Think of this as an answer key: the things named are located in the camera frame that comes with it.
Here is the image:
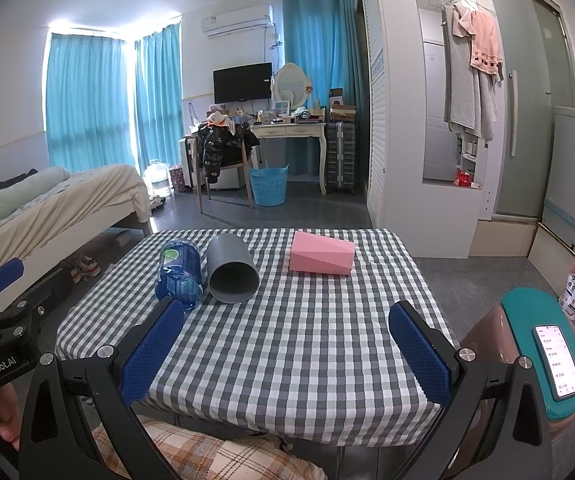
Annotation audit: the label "white louvered wardrobe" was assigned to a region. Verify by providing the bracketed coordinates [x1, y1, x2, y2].
[362, 0, 481, 258]

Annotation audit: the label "grey plastic drawer tower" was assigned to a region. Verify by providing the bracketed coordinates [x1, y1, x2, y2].
[325, 122, 357, 193]

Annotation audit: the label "sneakers under bed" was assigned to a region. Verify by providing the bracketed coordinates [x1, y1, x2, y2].
[67, 255, 102, 284]

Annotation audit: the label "blue window curtain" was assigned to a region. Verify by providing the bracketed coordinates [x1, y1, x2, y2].
[45, 34, 135, 172]
[135, 23, 184, 171]

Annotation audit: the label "white air conditioner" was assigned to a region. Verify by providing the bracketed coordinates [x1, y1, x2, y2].
[201, 4, 274, 38]

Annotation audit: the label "pink hanging towel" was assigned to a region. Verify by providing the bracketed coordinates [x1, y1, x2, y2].
[452, 3, 503, 80]

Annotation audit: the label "middle blue window curtain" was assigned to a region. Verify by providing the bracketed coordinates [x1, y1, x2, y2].
[135, 23, 184, 171]

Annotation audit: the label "pink faceted cup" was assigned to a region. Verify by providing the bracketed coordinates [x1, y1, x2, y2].
[289, 231, 355, 276]

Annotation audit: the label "grey plastic cup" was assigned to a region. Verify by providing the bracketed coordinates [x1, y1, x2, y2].
[206, 233, 260, 304]

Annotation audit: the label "right blue curtain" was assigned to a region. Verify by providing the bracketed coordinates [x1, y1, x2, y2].
[281, 0, 363, 179]

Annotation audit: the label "frosted glass sliding door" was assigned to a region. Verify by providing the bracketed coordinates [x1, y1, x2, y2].
[493, 0, 575, 220]

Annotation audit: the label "blue drink bottle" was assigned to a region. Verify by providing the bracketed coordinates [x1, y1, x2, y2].
[155, 240, 203, 312]

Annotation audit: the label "black television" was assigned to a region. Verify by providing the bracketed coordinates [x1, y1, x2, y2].
[213, 63, 272, 104]

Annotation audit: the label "bed with beige cover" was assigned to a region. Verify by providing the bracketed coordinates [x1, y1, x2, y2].
[0, 165, 151, 312]

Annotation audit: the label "oval vanity mirror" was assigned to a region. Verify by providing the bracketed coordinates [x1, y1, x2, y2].
[272, 62, 312, 110]

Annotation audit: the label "light green pillow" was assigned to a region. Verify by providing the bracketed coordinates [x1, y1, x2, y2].
[0, 167, 71, 220]

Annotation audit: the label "plaid fabric cushion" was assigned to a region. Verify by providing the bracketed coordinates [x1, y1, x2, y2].
[91, 414, 329, 480]

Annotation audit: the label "clear water jug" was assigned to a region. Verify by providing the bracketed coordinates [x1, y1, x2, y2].
[143, 159, 172, 198]

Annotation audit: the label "wooden chair with clothes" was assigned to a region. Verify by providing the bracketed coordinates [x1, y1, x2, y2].
[190, 112, 260, 212]

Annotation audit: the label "white dressing table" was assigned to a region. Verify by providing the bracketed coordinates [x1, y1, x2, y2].
[251, 122, 327, 195]

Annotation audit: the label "grey checkered tablecloth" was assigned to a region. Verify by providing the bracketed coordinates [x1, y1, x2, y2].
[54, 227, 461, 449]

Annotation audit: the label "left blue window curtain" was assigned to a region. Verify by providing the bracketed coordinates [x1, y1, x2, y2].
[45, 34, 135, 172]

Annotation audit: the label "person's left hand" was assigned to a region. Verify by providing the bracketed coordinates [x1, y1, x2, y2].
[0, 384, 22, 450]

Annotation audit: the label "blue laundry basket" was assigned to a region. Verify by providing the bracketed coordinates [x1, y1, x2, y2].
[250, 166, 289, 207]

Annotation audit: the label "grey hanging garment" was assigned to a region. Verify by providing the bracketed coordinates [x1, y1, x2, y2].
[441, 4, 499, 142]

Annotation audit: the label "smartphone with lit screen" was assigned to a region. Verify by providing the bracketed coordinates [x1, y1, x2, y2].
[533, 325, 575, 401]

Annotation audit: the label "teal stool cushion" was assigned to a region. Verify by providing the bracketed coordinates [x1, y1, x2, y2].
[501, 287, 575, 422]

